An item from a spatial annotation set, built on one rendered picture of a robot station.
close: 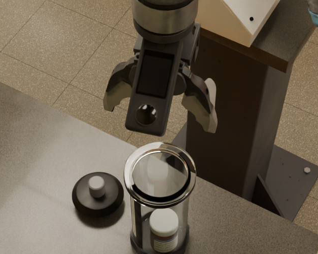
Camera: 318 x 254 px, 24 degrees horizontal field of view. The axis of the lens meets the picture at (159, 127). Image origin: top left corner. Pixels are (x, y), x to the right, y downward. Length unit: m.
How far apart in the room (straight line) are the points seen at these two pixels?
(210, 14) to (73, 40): 1.33
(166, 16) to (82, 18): 2.07
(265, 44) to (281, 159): 0.99
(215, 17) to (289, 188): 1.03
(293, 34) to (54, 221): 0.64
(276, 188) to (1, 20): 1.23
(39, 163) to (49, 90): 1.29
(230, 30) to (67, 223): 0.52
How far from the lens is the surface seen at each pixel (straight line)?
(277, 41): 1.55
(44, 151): 1.39
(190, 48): 0.90
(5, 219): 1.33
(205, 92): 0.91
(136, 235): 1.22
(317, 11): 1.42
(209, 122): 0.95
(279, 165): 2.47
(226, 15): 1.50
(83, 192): 1.30
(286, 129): 2.57
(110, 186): 1.30
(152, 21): 0.81
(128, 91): 0.94
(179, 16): 0.80
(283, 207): 2.39
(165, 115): 0.84
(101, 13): 2.87
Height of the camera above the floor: 2.11
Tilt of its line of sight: 56 degrees down
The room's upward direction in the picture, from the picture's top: straight up
